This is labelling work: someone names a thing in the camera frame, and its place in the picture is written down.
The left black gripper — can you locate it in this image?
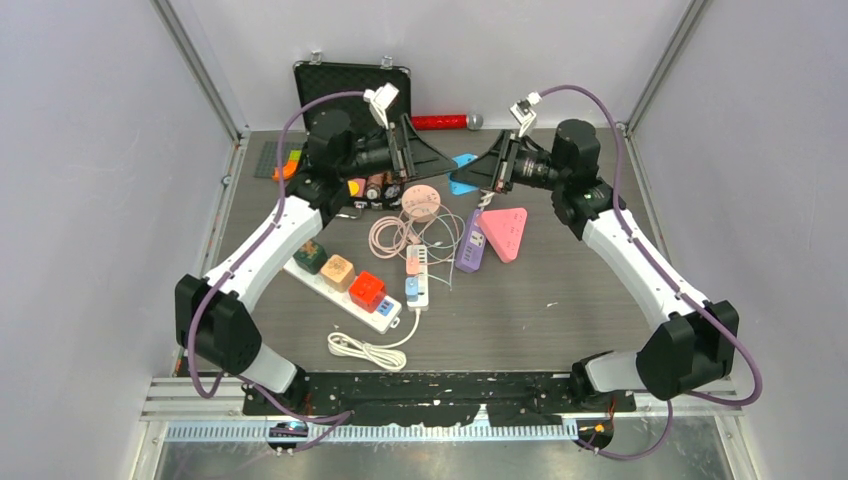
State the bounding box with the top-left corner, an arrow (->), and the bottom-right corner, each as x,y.
337,114 -> 456,183

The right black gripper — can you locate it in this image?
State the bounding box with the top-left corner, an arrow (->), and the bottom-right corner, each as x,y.
453,130 -> 569,195

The blue plug adapter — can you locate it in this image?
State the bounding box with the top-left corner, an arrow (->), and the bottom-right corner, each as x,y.
448,153 -> 479,196

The pink small charger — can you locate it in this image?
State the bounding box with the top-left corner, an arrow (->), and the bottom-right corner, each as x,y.
406,255 -> 426,276

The light blue charger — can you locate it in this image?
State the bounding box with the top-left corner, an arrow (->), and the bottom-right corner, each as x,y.
405,276 -> 423,304

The tan cube socket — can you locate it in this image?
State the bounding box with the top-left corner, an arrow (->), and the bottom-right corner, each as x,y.
319,254 -> 356,293

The red cube socket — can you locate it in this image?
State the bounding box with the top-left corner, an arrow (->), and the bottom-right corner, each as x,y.
348,271 -> 387,313

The dark green cube socket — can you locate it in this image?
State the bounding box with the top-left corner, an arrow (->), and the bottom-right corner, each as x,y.
293,240 -> 329,275

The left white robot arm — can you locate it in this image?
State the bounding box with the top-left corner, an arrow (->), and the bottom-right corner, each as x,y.
175,110 -> 457,414

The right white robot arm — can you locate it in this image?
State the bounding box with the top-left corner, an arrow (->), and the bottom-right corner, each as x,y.
452,119 -> 739,411

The round pink socket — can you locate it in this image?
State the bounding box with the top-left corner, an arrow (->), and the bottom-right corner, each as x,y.
401,185 -> 442,223

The red glitter microphone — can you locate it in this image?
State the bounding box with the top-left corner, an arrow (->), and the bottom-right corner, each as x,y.
411,113 -> 484,131

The pink power strip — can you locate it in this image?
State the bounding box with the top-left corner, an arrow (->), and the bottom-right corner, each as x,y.
476,207 -> 527,263

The black poker chip case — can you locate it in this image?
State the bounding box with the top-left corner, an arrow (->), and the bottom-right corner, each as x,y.
293,52 -> 412,210

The purple power strip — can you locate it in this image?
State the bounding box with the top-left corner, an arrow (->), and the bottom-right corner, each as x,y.
455,209 -> 487,273

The small white power strip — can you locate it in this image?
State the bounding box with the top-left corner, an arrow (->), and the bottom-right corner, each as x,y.
405,244 -> 430,311

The orange toy block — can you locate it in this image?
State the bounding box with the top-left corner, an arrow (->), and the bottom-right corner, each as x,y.
272,150 -> 301,182

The grey building baseplate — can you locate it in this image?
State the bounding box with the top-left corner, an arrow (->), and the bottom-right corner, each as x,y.
253,141 -> 303,181

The long white colourful power strip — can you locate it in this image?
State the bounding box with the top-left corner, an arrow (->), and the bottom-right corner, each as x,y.
282,259 -> 403,334

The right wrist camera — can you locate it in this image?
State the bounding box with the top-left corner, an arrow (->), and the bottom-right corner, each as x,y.
509,92 -> 542,137

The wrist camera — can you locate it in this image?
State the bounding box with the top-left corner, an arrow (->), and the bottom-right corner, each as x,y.
509,92 -> 542,137
362,83 -> 399,129

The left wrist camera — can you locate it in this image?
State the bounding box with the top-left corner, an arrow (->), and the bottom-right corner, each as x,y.
362,83 -> 399,129

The pink coiled cable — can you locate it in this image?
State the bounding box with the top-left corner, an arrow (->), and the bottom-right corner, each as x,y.
368,205 -> 465,263

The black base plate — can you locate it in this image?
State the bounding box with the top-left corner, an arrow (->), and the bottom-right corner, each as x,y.
242,371 -> 636,427

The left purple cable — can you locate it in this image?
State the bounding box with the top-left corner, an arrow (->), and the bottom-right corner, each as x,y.
186,89 -> 372,454

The purple cable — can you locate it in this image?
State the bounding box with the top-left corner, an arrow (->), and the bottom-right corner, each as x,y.
186,89 -> 372,454
536,84 -> 764,461

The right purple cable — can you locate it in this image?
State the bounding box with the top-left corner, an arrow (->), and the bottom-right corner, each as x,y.
536,84 -> 764,461

